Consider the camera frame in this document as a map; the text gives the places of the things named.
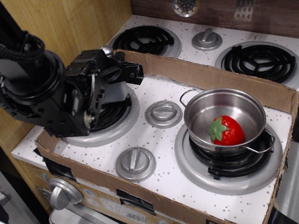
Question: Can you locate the grey pepper shaker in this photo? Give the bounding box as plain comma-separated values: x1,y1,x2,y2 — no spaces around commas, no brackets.
99,46,128,104

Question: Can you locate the silver stove knob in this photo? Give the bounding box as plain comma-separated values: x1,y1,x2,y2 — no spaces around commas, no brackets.
192,28,223,51
145,100,183,128
115,147,157,182

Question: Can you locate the silver oven front knob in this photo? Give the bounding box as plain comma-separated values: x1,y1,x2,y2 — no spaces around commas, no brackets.
48,177,83,211

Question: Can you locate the brown cardboard box frame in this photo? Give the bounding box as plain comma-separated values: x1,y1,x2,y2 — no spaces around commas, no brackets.
36,51,299,224

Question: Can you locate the coil burner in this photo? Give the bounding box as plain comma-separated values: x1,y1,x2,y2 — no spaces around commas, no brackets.
62,85,141,147
174,125,283,196
215,41,299,89
107,25,182,58

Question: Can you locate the hanging round metal strainer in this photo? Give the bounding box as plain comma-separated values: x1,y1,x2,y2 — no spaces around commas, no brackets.
172,0,200,18

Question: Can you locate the stainless steel pot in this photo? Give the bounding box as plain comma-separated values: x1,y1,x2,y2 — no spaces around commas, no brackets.
183,88,275,156

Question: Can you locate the front right coil burner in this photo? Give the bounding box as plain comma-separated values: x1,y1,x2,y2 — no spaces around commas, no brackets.
174,125,283,196

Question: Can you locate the silver centre stove knob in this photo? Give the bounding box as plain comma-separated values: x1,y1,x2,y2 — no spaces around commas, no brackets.
145,100,183,128

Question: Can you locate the digital clock panel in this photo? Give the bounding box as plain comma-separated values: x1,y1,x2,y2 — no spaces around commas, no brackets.
100,198,147,224

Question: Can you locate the front left coil burner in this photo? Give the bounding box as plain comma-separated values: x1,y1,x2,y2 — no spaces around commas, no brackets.
62,85,141,147

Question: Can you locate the back right coil burner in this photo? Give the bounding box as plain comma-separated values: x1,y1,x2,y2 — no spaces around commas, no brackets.
215,41,299,89

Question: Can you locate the hanging metal slotted spatula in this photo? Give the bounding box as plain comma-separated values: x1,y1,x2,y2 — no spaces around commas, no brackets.
233,0,255,25

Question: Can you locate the silver back stove knob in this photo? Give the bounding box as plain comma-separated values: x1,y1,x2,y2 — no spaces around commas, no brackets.
192,28,223,51

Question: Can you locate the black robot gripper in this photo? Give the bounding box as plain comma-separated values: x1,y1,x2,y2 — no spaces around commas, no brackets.
100,52,144,84

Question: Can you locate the silver front stove knob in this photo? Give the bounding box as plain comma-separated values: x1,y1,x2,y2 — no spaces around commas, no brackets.
115,147,157,182

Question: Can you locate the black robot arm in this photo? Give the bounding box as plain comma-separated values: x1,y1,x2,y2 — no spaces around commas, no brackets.
0,2,144,138

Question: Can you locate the red toy strawberry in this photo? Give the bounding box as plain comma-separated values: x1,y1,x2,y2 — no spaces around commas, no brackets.
209,115,245,146

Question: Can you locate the back left coil burner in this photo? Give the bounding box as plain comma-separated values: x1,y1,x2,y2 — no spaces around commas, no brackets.
107,25,182,58

